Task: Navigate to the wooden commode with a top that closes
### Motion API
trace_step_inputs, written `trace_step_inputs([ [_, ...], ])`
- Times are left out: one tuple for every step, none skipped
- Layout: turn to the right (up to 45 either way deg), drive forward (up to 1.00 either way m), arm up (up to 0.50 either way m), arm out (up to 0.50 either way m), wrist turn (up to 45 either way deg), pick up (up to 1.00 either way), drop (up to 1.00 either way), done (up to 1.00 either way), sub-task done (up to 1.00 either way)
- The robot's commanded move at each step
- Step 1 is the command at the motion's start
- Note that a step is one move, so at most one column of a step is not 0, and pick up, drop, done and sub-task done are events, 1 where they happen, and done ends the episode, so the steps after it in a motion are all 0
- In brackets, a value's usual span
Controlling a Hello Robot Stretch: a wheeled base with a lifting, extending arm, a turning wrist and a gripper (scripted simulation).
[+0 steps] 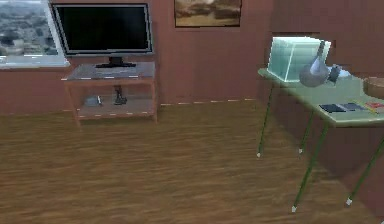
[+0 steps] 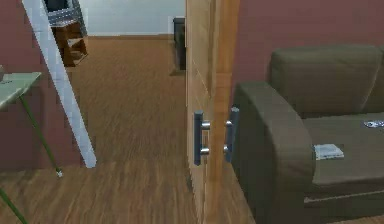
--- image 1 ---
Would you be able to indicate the brown wooden bowl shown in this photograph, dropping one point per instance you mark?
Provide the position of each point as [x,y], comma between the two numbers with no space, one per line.
[375,87]

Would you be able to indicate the small black white object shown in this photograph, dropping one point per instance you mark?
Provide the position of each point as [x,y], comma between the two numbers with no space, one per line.
[334,74]

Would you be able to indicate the wooden television stand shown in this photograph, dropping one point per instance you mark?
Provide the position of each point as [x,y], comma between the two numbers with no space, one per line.
[111,85]

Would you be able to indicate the grey round flask vase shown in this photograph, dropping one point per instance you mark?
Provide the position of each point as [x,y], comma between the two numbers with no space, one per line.
[313,73]

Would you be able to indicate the black flat television set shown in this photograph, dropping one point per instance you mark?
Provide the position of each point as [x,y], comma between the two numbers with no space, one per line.
[103,28]

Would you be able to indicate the green metal leg table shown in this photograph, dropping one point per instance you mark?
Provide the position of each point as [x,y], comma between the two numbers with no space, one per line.
[336,96]

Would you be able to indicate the white framed window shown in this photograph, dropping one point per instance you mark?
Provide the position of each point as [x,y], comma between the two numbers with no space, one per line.
[23,30]

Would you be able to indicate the black flat book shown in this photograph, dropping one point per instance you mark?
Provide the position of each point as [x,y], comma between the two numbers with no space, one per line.
[332,108]

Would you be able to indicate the pale green glass box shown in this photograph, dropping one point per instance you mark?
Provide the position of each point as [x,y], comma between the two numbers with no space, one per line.
[293,58]

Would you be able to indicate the black game controller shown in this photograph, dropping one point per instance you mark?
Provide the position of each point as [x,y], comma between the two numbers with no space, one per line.
[119,97]

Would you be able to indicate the framed landscape picture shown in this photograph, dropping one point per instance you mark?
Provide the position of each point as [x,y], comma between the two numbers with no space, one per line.
[207,13]

